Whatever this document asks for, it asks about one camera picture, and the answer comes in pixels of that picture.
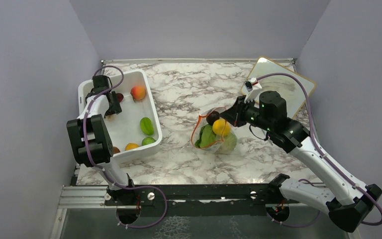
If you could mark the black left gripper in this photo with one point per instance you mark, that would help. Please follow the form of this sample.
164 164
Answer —
115 107

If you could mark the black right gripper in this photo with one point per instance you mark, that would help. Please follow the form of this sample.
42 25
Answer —
234 115

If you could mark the yellow bell pepper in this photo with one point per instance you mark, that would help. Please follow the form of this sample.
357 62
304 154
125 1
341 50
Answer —
221 127

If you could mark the dark brown avocado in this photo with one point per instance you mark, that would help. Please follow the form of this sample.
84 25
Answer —
212 117

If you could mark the clear zip bag orange zipper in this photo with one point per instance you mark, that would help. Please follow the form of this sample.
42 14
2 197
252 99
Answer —
202 122

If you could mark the green cabbage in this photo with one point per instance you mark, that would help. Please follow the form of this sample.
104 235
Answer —
228 145

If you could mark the green leafy vegetable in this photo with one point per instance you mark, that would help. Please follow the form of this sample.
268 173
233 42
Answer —
206 137

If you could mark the garlic bulb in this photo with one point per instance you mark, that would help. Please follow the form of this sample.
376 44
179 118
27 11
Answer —
110 117

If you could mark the orange peach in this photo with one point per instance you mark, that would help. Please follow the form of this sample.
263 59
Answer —
138 93

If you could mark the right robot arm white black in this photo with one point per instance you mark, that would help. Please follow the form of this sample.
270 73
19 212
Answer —
346 200

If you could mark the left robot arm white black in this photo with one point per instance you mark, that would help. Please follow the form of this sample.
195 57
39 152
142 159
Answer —
89 137

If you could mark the dark red vegetable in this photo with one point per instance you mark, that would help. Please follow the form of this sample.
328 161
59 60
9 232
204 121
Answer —
120 97

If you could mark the white plastic bin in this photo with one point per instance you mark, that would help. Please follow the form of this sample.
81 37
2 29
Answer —
124 128

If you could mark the brown round fruit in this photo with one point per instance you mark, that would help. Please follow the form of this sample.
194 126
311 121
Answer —
115 150

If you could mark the small orange fruit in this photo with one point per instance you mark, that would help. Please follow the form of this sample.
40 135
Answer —
131 146

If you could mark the green lime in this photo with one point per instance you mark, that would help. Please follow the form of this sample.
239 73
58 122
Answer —
148 140

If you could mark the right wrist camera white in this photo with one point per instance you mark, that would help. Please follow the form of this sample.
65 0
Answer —
254 88

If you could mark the whiteboard with wooden frame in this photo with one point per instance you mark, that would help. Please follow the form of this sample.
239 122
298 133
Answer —
288 88

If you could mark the black mounting rail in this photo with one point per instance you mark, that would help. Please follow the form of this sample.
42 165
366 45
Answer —
201 200

